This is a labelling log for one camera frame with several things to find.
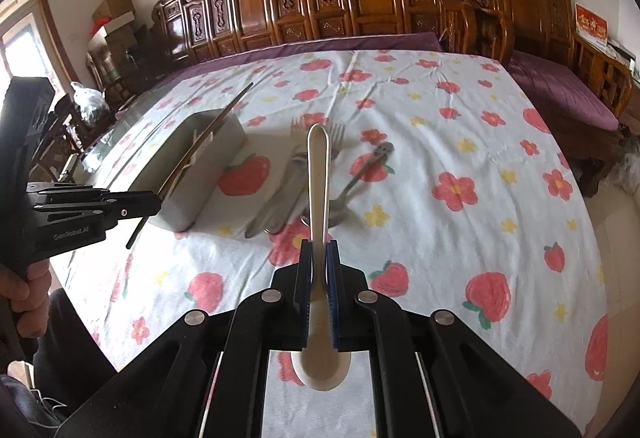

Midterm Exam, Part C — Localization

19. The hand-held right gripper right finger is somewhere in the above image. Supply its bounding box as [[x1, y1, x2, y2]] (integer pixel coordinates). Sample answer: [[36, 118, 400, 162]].
[[325, 240, 583, 438]]

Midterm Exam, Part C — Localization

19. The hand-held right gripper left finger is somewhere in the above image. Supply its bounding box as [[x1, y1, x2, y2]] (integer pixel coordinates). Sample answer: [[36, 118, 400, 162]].
[[52, 240, 313, 438]]

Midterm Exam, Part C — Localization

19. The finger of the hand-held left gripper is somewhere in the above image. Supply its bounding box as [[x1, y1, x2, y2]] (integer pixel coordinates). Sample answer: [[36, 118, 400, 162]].
[[27, 183, 111, 199], [32, 190, 163, 225]]

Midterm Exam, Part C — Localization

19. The rectangular metal box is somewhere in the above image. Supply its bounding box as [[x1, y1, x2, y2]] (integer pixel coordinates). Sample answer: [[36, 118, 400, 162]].
[[132, 108, 247, 233]]

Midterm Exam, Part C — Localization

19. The cream plastic utensil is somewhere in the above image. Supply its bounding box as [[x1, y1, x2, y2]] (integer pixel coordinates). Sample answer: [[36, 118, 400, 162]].
[[190, 128, 217, 159]]

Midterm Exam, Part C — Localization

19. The cream plastic spoon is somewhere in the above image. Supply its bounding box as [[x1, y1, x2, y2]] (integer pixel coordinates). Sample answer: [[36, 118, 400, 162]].
[[291, 123, 351, 391]]

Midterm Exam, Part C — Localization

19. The brown chopstick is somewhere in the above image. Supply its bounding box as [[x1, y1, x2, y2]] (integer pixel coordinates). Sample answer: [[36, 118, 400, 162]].
[[127, 84, 255, 246], [126, 82, 255, 249]]

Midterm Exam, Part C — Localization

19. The person's left hand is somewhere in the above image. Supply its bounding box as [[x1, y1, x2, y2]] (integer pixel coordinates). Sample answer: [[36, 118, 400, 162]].
[[0, 260, 51, 339]]

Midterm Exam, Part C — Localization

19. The dark wooden chair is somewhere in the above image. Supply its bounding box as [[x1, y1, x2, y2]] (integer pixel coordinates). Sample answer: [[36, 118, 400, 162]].
[[45, 95, 96, 153]]

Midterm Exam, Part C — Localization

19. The clear plastic bag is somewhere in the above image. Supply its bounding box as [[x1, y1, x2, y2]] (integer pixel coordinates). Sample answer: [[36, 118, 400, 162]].
[[70, 82, 108, 126]]

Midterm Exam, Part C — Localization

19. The floral strawberry tablecloth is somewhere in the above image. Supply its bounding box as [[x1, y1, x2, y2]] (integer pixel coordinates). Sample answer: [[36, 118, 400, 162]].
[[50, 48, 608, 429]]

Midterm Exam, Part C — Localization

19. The metal fork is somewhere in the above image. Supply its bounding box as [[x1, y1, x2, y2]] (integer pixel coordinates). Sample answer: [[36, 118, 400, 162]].
[[297, 123, 347, 229], [265, 117, 308, 233]]

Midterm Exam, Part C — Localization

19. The person's dark clothing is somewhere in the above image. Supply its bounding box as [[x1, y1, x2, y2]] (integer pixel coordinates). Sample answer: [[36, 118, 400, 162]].
[[32, 290, 121, 424]]

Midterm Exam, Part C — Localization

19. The open cardboard box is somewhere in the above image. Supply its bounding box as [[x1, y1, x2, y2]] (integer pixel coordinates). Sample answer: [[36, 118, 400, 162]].
[[91, 0, 137, 21]]

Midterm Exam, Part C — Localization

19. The long purple sofa cushion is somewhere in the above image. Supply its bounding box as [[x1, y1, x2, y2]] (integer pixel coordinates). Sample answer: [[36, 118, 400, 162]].
[[170, 32, 443, 78]]

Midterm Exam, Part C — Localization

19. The purple armchair cushion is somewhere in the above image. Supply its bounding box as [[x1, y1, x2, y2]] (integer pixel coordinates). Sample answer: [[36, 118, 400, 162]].
[[507, 52, 621, 131]]

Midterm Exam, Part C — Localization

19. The grey fluffy duster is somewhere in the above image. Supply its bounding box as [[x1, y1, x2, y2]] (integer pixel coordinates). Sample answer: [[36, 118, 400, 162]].
[[602, 133, 640, 199]]

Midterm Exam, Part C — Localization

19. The red desk calendar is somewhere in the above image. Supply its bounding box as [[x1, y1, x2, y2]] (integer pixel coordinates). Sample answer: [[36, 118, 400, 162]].
[[574, 4, 610, 46]]

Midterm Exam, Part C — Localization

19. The wooden door frame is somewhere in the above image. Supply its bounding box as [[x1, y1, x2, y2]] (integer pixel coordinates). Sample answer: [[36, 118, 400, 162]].
[[0, 0, 71, 98]]

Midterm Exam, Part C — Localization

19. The metal spoon with smiley handle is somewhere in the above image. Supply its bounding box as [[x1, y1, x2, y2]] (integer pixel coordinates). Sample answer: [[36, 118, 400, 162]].
[[300, 142, 396, 229]]

